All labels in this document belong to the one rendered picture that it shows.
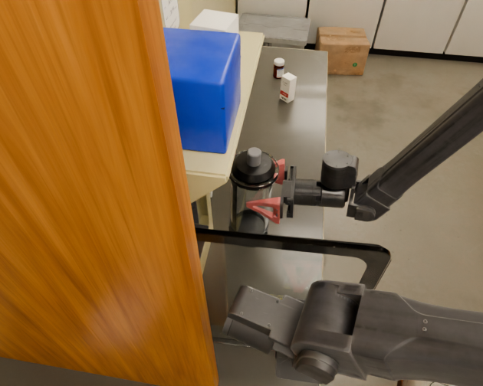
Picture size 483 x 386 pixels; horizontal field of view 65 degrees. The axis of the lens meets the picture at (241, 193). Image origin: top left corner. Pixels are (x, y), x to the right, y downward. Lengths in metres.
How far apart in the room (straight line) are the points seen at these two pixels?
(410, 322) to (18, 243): 0.39
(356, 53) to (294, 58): 1.72
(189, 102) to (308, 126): 1.02
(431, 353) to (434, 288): 1.90
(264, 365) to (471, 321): 0.60
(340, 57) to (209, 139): 3.06
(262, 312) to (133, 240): 0.16
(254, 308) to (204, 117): 0.21
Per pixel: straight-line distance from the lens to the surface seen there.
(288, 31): 3.40
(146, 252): 0.39
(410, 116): 3.22
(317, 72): 1.68
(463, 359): 0.34
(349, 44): 3.40
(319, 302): 0.38
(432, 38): 3.89
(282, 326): 0.42
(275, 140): 1.31
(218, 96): 0.37
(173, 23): 0.57
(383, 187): 0.77
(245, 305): 0.42
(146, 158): 0.28
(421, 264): 2.29
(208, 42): 0.42
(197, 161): 0.41
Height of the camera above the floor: 1.79
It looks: 49 degrees down
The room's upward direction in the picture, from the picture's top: straight up
